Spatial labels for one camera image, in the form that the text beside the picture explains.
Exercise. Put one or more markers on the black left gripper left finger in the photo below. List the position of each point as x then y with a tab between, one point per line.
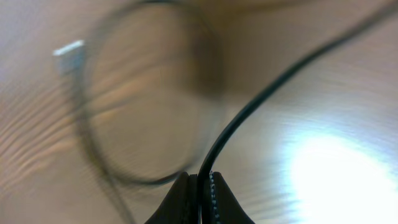
180	205

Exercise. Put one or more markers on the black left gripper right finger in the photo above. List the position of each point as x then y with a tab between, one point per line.
222	205

